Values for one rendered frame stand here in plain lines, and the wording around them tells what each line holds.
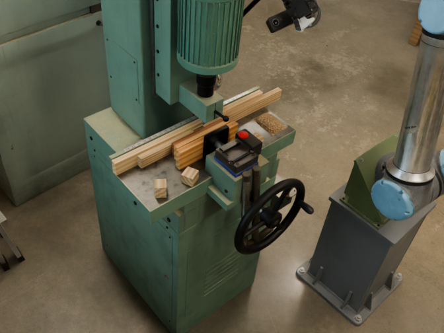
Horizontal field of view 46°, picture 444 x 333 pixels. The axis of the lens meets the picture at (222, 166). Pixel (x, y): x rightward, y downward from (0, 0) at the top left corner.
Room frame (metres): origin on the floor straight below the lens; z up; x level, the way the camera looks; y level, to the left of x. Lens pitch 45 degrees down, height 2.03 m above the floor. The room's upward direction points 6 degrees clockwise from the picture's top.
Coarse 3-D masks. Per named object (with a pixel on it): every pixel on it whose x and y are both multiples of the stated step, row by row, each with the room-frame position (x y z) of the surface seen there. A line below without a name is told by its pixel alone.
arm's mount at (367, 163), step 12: (396, 132) 1.54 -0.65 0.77; (384, 144) 1.47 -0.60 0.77; (396, 144) 1.50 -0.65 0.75; (360, 156) 1.38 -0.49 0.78; (372, 156) 1.41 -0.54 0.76; (360, 168) 1.35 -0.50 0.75; (372, 168) 1.37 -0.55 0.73; (348, 180) 1.37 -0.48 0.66; (360, 180) 1.33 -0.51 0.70; (372, 180) 1.34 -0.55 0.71; (348, 192) 1.35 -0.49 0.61; (360, 192) 1.32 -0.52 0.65; (348, 204) 1.34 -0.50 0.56; (360, 204) 1.31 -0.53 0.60; (372, 204) 1.28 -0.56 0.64; (372, 216) 1.27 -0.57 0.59; (384, 216) 1.26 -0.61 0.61
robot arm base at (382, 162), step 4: (392, 152) 1.44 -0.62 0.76; (384, 156) 1.42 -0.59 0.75; (388, 156) 1.41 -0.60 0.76; (392, 156) 1.41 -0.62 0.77; (380, 160) 1.41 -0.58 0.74; (384, 160) 1.40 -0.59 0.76; (380, 164) 1.39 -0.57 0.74; (384, 164) 1.38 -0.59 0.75; (376, 168) 1.38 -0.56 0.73; (380, 168) 1.37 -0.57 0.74; (384, 168) 1.37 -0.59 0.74; (376, 172) 1.36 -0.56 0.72; (380, 172) 1.35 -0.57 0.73; (384, 172) 1.35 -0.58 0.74; (376, 176) 1.35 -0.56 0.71; (380, 176) 1.34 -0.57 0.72; (376, 180) 1.34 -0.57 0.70
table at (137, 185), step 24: (240, 120) 1.36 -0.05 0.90; (264, 144) 1.26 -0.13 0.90; (288, 144) 1.33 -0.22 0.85; (144, 168) 1.09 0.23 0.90; (168, 168) 1.10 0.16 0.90; (144, 192) 0.99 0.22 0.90; (168, 192) 1.00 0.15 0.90; (192, 192) 1.03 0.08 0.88; (216, 192) 1.05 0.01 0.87; (144, 216) 0.95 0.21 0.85
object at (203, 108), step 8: (192, 80) 1.33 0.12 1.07; (184, 88) 1.29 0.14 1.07; (192, 88) 1.29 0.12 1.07; (184, 96) 1.28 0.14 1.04; (192, 96) 1.26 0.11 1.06; (200, 96) 1.25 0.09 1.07; (216, 96) 1.26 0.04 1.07; (184, 104) 1.28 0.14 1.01; (192, 104) 1.26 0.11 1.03; (200, 104) 1.23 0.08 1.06; (208, 104) 1.22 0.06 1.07; (216, 104) 1.24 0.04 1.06; (192, 112) 1.26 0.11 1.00; (200, 112) 1.23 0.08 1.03; (208, 112) 1.21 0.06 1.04; (208, 120) 1.22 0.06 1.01
